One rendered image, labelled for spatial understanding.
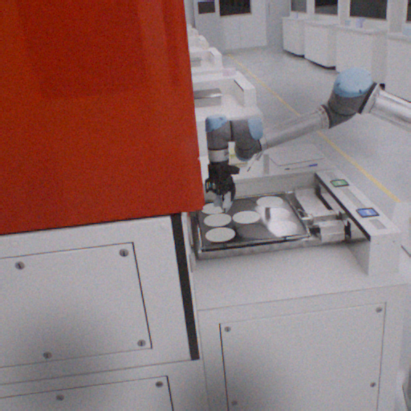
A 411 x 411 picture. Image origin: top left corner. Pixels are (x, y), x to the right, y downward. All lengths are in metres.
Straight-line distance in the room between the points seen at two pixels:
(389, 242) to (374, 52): 6.75
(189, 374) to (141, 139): 0.62
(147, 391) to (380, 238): 0.78
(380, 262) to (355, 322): 0.20
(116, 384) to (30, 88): 0.74
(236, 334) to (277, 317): 0.13
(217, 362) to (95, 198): 0.73
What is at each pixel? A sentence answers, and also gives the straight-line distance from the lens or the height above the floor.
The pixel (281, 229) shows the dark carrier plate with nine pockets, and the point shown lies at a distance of 1.57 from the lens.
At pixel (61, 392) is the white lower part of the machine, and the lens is 1.29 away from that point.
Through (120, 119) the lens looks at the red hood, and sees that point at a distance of 0.92.
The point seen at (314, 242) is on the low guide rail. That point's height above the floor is 0.84.
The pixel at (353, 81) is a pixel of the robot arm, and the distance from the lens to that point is 1.66.
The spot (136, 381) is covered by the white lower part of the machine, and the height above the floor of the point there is 0.78.
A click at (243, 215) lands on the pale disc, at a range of 1.68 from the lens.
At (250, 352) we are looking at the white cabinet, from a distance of 1.48.
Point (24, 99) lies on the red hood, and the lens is 0.94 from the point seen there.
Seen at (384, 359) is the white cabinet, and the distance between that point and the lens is 1.65.
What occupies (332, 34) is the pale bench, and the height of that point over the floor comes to 0.69.
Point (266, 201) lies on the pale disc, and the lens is 1.79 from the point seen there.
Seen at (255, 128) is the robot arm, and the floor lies 1.22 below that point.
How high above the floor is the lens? 1.64
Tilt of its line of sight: 24 degrees down
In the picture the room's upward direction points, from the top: 6 degrees counter-clockwise
